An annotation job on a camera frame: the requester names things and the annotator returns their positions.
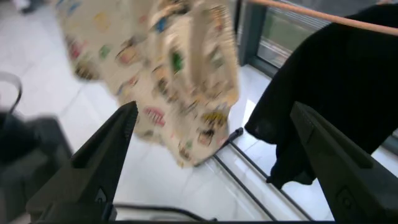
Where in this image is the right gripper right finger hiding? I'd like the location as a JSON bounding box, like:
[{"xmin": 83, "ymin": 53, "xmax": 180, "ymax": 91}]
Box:
[{"xmin": 290, "ymin": 101, "xmax": 398, "ymax": 224}]

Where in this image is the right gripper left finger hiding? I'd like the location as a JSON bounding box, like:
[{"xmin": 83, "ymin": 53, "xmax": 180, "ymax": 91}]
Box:
[{"xmin": 25, "ymin": 101, "xmax": 139, "ymax": 223}]

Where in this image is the black t-shirt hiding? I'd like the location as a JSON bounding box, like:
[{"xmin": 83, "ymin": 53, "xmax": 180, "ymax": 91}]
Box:
[{"xmin": 244, "ymin": 2, "xmax": 398, "ymax": 190}]

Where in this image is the cream printed garment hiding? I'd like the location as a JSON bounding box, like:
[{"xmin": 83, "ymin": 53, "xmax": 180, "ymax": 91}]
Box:
[{"xmin": 55, "ymin": 0, "xmax": 240, "ymax": 169}]

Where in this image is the pink clothes hanger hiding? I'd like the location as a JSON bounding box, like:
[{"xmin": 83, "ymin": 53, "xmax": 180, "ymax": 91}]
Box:
[{"xmin": 248, "ymin": 0, "xmax": 398, "ymax": 37}]

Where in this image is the black clothes rack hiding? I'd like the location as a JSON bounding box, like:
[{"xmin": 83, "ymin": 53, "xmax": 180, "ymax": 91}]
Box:
[{"xmin": 195, "ymin": 126, "xmax": 315, "ymax": 222}]

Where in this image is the black cable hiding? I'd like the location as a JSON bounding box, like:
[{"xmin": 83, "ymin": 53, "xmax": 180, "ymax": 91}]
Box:
[{"xmin": 0, "ymin": 71, "xmax": 23, "ymax": 116}]

